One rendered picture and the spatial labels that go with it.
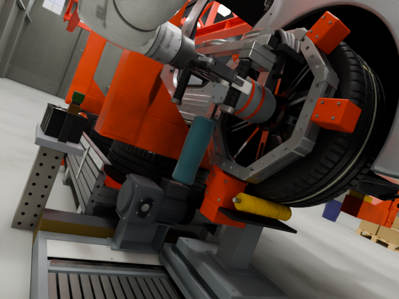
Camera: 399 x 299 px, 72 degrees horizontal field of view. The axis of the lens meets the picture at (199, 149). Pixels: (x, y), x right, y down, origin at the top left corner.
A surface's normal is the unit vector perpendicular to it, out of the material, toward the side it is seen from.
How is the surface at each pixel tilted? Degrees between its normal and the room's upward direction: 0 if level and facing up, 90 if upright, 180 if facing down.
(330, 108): 90
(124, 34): 160
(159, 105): 90
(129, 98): 90
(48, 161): 90
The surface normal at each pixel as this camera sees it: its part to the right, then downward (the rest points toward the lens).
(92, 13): -0.22, 0.66
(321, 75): -0.80, -0.29
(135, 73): 0.49, 0.21
